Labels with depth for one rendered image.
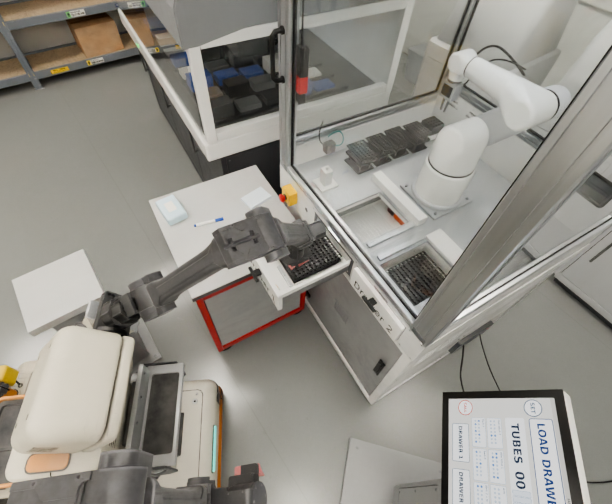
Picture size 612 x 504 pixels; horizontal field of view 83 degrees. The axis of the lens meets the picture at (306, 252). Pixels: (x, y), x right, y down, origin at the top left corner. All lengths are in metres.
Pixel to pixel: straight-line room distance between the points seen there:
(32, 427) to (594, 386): 2.65
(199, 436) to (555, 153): 1.64
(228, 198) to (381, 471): 1.55
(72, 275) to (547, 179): 1.64
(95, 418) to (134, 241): 2.08
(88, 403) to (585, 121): 0.93
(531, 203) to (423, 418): 1.63
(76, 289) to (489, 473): 1.54
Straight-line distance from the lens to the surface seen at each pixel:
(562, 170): 0.70
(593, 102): 0.66
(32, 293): 1.77
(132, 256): 2.70
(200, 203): 1.80
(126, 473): 0.44
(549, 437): 1.06
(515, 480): 1.07
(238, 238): 0.65
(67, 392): 0.78
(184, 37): 1.64
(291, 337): 2.19
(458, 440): 1.14
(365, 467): 2.04
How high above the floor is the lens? 2.03
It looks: 54 degrees down
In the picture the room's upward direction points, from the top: 5 degrees clockwise
